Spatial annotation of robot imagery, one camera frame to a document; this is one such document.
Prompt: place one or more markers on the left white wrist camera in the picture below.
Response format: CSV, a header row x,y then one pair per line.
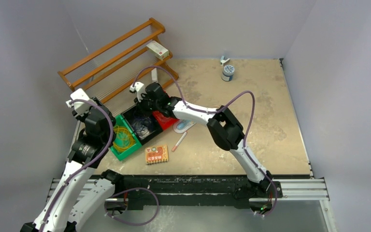
x,y
80,102

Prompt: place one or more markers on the red plastic bin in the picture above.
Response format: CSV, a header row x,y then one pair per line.
x,y
164,122

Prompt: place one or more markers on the blue lidded jar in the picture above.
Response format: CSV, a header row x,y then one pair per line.
x,y
228,73

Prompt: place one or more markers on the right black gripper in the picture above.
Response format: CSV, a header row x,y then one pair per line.
x,y
141,105

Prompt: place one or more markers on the white red carton box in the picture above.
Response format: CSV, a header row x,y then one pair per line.
x,y
158,50

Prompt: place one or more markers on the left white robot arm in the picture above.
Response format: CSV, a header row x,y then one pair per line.
x,y
86,153

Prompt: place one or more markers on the white orange pen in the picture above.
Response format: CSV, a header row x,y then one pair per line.
x,y
179,141

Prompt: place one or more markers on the green plastic bin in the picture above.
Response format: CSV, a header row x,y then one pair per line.
x,y
126,141

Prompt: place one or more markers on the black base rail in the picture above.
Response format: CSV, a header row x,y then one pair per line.
x,y
137,191

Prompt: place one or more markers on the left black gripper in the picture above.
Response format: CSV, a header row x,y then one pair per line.
x,y
81,117

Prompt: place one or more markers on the blue toothbrush blister pack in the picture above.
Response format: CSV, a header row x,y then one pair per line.
x,y
182,126

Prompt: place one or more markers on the white stapler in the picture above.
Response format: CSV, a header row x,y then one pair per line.
x,y
154,75

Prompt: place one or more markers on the orange snack packet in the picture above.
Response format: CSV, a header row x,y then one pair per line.
x,y
156,154

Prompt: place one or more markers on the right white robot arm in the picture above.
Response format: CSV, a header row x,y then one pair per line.
x,y
225,129

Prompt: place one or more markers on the black plastic bin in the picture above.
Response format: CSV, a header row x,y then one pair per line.
x,y
144,126

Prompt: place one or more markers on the wooden shelf rack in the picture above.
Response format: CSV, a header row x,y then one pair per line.
x,y
108,72

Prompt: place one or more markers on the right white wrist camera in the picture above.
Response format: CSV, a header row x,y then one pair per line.
x,y
139,89

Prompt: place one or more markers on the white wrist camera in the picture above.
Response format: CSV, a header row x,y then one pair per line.
x,y
80,102
139,89

